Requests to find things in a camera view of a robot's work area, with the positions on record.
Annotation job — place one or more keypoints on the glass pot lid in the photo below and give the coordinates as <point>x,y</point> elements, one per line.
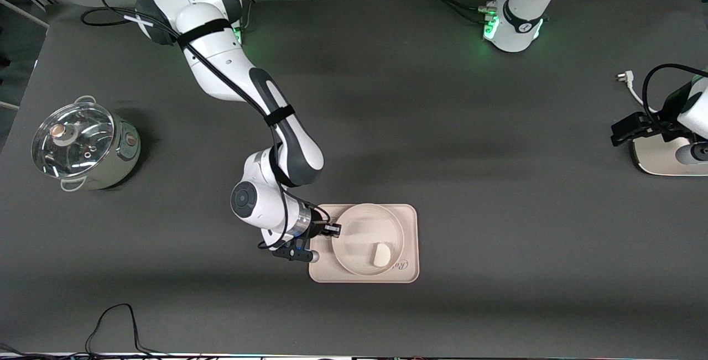
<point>72,155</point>

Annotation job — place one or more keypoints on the round beige plate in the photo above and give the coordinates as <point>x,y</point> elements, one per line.
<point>359,238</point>

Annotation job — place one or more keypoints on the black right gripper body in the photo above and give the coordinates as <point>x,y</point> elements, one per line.
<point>318,228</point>

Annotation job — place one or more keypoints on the cream white toaster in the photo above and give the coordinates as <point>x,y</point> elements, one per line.
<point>658,158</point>

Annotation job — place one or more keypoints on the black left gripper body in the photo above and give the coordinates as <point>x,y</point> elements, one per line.
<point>648,126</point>

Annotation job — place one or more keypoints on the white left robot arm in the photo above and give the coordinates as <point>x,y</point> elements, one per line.
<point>525,22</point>

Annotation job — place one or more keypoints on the white steamed bun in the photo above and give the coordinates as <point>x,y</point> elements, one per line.
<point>381,255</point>

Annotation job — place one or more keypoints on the dark grey table mat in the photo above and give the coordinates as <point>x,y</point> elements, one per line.
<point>498,238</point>

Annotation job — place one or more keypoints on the beige rectangular tray bear print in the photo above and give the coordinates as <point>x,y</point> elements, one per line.
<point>412,227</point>

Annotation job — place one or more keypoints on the steel pot with glass lid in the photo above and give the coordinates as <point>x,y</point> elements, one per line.
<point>124,152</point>

